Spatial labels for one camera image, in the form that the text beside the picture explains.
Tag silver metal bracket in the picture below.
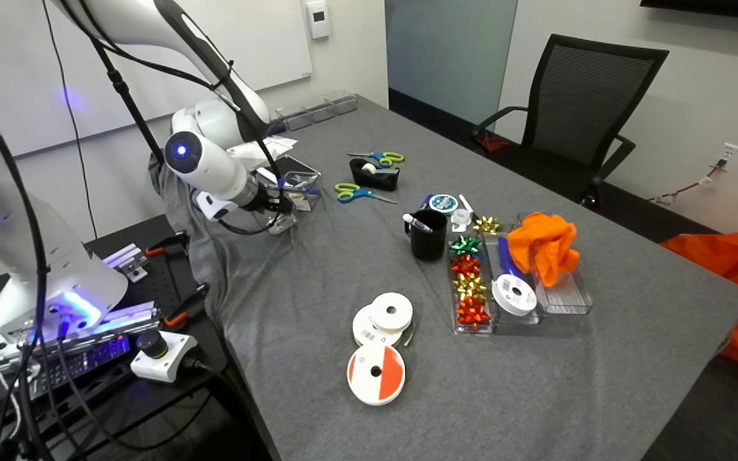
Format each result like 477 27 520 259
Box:
99 241 150 284

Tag red white ribbon spool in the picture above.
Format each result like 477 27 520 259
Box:
342 342 410 410

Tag grey tablecloth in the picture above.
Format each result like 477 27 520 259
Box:
146 93 738 461

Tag clear acrylic container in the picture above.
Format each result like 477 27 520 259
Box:
263 207 308 241

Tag gold gift bow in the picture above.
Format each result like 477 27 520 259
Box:
454 278 490 303
472 215 504 239

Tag green gift bow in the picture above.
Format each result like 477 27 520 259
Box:
447 234 483 259

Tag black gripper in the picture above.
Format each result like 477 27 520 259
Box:
244 173 301 218

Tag black stand pole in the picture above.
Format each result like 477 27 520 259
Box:
85 37 171 164

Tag white wall thermostat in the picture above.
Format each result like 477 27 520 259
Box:
301 0 333 42

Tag black robot cart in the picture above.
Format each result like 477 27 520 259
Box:
0 213 255 461

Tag whiteboard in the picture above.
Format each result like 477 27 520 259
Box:
0 0 314 161

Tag red gift bow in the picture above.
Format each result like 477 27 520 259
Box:
454 295 493 330
451 255 483 282

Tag white emergency stop box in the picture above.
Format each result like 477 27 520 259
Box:
128 329 200 384

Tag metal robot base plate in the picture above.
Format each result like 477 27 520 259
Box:
0 298 164 405

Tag green blue scissors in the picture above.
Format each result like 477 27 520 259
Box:
331 179 397 207
363 150 408 173

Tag orange handled pliers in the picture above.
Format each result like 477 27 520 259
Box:
162 284 215 333
140 234 194 261

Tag black wall television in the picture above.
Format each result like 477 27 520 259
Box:
637 0 738 24

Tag white marker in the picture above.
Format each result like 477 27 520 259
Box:
399 213 436 236

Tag orange cloth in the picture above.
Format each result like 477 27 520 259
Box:
504 211 582 289

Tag colourful candy bag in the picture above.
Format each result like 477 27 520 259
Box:
446 230 596 339

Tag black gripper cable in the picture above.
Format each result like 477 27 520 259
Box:
200 188 292 239

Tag blue ribbon spool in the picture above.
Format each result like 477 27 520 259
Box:
422 190 465 218

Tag black mug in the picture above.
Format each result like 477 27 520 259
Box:
399 207 451 264

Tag black mesh office chair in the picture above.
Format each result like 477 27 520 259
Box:
469 33 670 213

